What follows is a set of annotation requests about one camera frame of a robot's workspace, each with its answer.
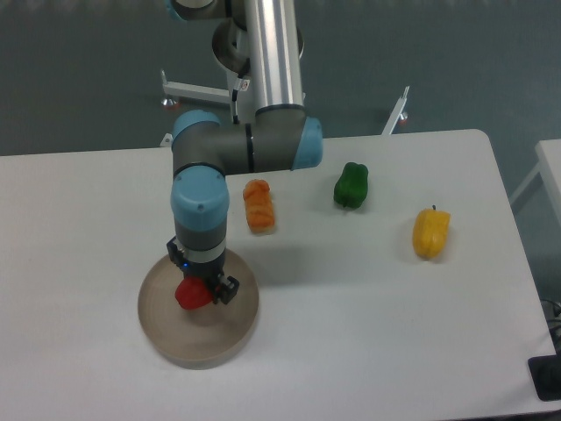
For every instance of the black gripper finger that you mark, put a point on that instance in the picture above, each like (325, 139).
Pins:
(224, 289)
(175, 252)

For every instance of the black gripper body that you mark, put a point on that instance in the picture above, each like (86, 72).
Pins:
(206, 271)

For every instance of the red bell pepper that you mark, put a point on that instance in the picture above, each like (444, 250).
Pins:
(192, 293)

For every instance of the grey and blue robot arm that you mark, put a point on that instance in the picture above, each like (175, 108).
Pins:
(281, 137)

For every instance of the beige round plate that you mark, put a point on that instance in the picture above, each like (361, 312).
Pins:
(202, 338)

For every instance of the orange bell pepper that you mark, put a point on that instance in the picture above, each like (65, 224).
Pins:
(259, 211)

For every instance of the green bell pepper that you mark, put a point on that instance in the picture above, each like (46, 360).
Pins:
(351, 188)

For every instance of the yellow bell pepper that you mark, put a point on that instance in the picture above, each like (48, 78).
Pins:
(430, 232)

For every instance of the black box at edge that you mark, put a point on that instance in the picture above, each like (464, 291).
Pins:
(545, 374)

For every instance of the white side table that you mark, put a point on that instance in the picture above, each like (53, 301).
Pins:
(546, 173)

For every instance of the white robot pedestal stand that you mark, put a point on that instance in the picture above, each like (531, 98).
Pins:
(231, 48)

